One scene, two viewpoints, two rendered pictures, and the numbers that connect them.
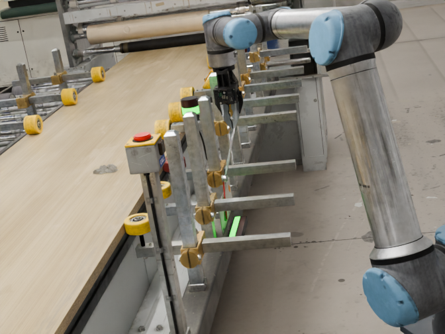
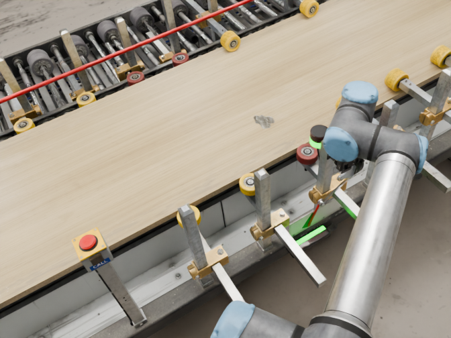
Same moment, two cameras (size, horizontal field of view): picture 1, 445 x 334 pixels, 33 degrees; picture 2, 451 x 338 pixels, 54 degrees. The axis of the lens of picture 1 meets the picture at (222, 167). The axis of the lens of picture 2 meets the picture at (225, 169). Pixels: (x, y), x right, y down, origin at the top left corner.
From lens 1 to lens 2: 1.73 m
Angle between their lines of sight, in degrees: 54
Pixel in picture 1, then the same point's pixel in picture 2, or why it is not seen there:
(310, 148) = not seen: outside the picture
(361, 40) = not seen: outside the picture
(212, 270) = (233, 272)
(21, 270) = (93, 202)
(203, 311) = (178, 307)
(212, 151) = (321, 179)
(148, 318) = (186, 259)
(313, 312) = (419, 273)
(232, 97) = (340, 166)
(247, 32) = (343, 150)
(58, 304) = (56, 264)
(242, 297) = not seen: hidden behind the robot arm
